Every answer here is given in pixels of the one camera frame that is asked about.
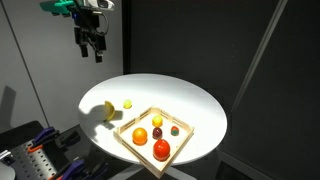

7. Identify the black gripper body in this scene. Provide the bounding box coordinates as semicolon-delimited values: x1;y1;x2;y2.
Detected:
73;10;108;53

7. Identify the small yellow-green plastic ball fruit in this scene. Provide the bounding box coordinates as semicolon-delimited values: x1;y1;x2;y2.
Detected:
122;99;133;110

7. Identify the small yellow-orange plastic fruit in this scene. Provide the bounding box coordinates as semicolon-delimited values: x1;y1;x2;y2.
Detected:
151;114;164;128

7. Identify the light wooden slatted crate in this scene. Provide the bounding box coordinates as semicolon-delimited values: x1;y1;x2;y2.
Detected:
113;105;195;179

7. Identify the yellow plastic banana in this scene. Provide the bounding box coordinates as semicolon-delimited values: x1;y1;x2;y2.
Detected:
103;100;117;122

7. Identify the orange plastic orange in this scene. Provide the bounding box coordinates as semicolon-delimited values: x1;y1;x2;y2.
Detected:
131;127;149;147

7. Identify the purple and orange spring clamp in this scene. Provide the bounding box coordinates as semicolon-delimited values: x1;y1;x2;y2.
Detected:
27;126;81;154
49;157;111;180

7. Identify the dark purple plastic plum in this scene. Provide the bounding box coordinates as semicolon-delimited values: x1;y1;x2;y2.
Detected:
152;127;164;140

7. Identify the small red plastic strawberry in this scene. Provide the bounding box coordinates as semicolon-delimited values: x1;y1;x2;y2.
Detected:
170;125;180;137

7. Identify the red plastic tomato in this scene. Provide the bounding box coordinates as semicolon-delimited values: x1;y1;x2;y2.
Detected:
152;138;172;162

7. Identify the perforated metal breadboard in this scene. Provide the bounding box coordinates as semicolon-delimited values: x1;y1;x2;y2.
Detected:
0;139;68;180

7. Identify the light grey rounded object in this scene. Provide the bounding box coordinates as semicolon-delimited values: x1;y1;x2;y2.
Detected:
0;161;16;180

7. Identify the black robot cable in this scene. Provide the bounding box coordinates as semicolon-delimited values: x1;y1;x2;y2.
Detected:
95;12;111;38

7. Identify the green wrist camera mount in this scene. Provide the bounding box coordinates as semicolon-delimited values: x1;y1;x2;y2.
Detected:
39;0;84;17

